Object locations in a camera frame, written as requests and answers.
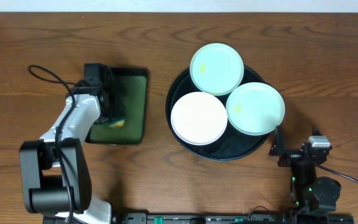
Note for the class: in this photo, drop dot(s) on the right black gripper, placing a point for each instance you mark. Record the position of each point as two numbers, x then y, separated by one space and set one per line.
295 156

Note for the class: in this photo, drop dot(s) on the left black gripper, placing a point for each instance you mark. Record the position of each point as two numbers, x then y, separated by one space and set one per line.
109 101

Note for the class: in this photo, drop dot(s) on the yellow green sponge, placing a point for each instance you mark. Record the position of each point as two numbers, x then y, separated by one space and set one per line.
116 123

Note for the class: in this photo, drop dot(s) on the white plate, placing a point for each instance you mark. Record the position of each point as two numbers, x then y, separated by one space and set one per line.
198 118

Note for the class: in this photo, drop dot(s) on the mint green plate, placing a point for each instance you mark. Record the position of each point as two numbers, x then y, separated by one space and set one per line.
216 69
255 108

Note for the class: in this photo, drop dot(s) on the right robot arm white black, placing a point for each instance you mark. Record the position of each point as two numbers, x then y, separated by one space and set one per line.
315 197

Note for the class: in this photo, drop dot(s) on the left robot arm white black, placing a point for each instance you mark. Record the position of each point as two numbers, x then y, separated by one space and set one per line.
55 178

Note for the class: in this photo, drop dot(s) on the rectangular black tray green liquid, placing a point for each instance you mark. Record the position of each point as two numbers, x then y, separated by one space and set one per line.
131 98

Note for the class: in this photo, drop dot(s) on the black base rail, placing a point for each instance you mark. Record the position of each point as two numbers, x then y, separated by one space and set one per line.
142 218

